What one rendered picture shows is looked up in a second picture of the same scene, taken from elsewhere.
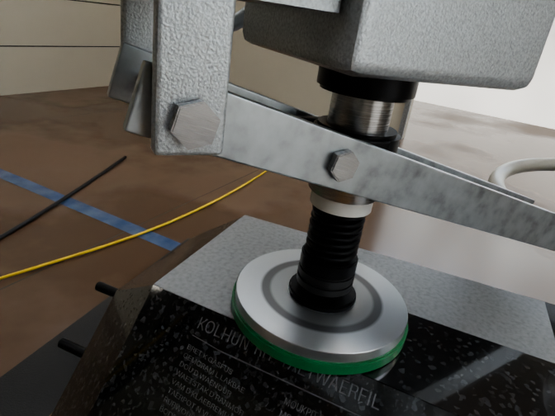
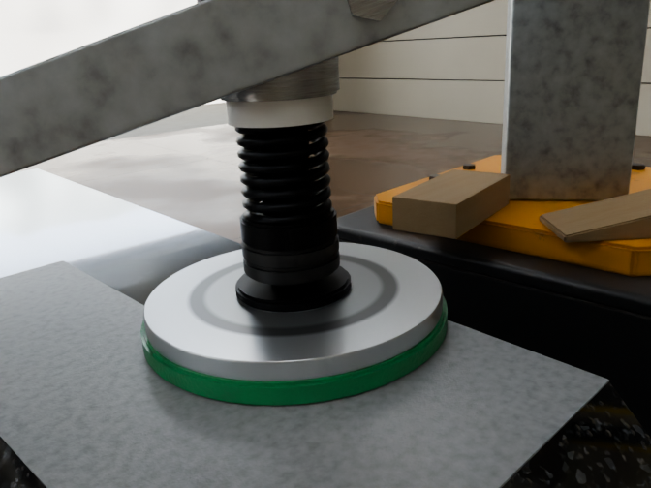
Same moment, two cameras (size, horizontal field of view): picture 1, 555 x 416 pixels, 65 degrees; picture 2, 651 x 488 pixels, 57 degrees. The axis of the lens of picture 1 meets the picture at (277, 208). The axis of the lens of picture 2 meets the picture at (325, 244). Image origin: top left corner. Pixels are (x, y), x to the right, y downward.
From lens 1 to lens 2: 0.83 m
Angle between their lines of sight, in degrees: 130
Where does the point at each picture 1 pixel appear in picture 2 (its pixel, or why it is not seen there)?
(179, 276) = (554, 391)
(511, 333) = (47, 283)
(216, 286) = (468, 367)
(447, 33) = not seen: outside the picture
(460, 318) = (81, 300)
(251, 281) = (409, 306)
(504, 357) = (114, 268)
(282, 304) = (372, 278)
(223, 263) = (445, 418)
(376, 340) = not seen: hidden behind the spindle
